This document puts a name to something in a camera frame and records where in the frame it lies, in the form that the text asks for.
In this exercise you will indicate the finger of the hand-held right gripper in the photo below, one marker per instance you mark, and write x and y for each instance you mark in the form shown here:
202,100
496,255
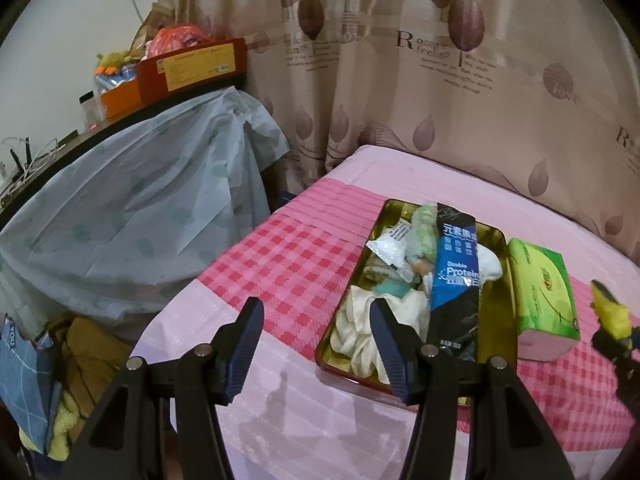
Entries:
625,352

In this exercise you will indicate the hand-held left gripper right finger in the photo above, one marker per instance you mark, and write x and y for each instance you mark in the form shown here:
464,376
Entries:
395,355

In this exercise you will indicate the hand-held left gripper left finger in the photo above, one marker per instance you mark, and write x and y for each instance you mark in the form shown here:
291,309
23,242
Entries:
245,350

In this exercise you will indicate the white cotton gloves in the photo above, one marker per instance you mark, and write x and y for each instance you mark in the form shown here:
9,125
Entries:
355,320

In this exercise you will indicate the teal fluffy puff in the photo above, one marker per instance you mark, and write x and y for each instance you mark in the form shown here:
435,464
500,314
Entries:
395,289

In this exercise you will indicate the black and blue sachet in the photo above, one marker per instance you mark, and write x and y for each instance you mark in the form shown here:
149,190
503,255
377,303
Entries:
455,280

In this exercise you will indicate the pack of bobby pins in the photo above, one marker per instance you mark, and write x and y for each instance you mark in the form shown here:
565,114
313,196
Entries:
387,252

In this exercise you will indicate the gold and red tin box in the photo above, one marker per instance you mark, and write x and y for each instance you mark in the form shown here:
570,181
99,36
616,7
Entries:
495,320

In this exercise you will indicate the white socks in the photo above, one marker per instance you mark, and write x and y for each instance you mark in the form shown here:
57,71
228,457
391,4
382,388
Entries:
487,265

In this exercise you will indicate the pink checkered blanket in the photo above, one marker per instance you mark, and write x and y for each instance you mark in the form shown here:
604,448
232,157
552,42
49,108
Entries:
280,260

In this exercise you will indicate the green tissue pack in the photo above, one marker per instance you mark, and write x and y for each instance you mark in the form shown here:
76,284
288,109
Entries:
540,290

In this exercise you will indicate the mustard brown cloth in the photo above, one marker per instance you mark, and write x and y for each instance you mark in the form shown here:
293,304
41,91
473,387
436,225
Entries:
95,355

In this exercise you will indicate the grey plastic cover sheet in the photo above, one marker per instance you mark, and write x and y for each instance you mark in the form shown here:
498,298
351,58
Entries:
125,200

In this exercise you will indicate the yellow-green towel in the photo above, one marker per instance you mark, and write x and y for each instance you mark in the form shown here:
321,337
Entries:
65,430

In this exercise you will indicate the blue plaid cloth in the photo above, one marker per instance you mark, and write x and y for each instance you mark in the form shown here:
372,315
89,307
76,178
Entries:
25,385

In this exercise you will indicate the beige leaf print curtain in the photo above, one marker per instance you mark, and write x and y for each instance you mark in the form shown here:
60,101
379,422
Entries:
400,110

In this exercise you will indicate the orange box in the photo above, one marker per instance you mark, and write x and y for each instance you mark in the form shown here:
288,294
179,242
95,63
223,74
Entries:
120,102

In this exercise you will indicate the red-brown cardboard box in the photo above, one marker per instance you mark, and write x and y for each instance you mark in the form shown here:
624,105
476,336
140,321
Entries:
200,67

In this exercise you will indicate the clear jar with black lid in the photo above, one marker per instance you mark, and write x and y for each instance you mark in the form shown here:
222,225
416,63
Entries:
88,110

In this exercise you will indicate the black router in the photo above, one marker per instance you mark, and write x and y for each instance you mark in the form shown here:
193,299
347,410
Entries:
15,160

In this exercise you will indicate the pack of small bottles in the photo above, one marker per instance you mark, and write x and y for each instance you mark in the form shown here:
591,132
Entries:
115,79

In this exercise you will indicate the red mesh bag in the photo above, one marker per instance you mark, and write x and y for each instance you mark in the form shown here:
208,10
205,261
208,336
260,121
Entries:
175,40

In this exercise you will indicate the yellow-green plush toy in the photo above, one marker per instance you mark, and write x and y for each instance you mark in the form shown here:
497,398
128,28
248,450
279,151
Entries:
112,60

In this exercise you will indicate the brown paper bag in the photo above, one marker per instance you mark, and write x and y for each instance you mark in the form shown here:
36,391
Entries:
150,25

